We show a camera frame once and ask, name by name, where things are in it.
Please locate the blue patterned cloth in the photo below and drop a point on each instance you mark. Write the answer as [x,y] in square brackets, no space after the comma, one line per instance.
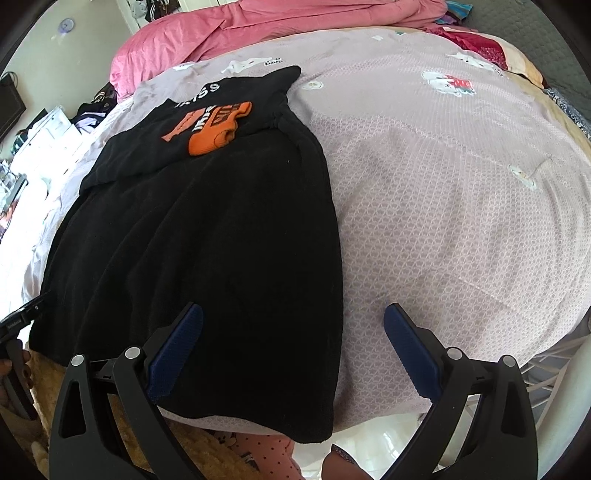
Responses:
[572,113]

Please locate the black long-sleeved sweater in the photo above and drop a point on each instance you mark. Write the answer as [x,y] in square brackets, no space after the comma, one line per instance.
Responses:
[207,254]

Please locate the white bed rail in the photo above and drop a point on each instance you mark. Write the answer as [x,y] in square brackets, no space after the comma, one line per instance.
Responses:
[554,383]

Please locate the hanging dark clothes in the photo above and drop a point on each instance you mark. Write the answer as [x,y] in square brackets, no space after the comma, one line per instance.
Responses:
[152,9]

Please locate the pink dotted pants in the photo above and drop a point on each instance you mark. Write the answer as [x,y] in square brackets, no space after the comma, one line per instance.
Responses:
[263,454]

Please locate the pile of dark clothes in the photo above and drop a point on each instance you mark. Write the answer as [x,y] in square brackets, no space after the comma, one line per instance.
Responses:
[94,110]

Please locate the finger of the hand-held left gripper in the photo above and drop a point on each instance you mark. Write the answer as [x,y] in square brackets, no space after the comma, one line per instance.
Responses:
[33,308]

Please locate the striped colourful cloth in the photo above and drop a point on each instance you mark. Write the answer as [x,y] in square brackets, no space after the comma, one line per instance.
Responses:
[457,11]

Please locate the dark sparkly slipper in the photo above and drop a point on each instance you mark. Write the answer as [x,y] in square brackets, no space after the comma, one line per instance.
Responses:
[341,461]

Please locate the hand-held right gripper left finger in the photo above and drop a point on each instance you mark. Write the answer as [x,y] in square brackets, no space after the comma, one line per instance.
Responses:
[178,351]

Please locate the yellow fuzzy garment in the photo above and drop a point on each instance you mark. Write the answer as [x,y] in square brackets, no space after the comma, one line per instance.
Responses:
[44,387]

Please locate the person's left hand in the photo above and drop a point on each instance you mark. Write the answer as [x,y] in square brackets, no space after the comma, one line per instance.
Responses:
[24,369]

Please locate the red cloth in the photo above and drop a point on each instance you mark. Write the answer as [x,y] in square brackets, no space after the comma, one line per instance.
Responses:
[480,50]

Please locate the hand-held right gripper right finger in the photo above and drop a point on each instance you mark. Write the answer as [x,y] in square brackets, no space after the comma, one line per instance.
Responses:
[413,356]

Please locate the grey quilted headboard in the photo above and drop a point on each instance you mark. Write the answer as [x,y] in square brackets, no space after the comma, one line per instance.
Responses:
[531,27]

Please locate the black television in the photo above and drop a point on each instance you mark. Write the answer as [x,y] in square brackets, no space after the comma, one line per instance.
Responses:
[9,106]

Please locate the lilac printed bed sheet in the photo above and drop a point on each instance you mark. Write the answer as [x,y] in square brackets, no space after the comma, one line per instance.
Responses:
[438,207]

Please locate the pink duvet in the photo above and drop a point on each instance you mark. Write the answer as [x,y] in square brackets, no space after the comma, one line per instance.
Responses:
[231,32]

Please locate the white drawer unit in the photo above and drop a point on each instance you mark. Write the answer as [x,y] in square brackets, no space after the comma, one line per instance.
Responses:
[51,124]

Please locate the blue round wall ornament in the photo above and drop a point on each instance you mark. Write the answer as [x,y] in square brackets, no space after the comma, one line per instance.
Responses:
[65,26]

